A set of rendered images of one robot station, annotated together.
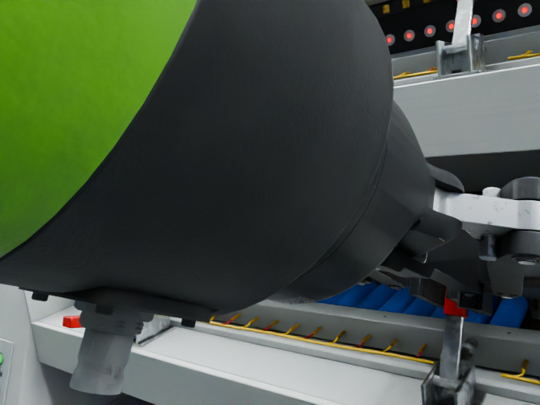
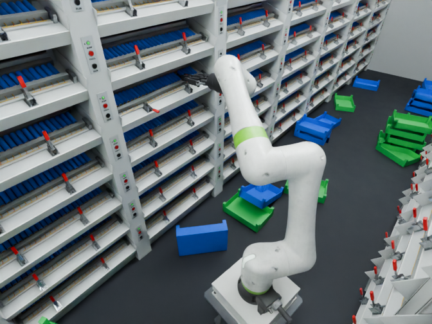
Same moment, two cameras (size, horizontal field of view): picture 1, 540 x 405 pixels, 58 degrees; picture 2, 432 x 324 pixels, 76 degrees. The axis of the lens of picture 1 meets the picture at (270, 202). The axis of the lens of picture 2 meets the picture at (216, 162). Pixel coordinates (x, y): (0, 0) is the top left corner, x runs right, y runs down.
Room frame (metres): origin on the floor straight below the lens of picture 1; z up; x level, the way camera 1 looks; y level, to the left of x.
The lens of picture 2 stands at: (0.06, 1.22, 1.52)
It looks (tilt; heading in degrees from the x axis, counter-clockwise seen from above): 39 degrees down; 273
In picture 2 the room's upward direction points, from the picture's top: straight up
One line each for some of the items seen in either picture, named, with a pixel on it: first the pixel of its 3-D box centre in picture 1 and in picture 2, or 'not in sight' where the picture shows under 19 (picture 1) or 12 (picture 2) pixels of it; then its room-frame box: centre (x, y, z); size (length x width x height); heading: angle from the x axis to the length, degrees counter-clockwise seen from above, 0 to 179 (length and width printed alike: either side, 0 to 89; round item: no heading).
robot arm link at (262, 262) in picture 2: not in sight; (261, 267); (-0.08, 0.63, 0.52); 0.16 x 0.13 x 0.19; 17
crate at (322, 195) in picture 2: not in sight; (306, 186); (-0.54, -0.37, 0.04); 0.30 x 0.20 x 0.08; 161
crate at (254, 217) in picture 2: not in sight; (247, 209); (-0.09, -0.10, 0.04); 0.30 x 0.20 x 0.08; 143
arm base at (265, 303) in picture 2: not in sight; (264, 294); (-0.10, 0.68, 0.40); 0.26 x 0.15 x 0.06; 128
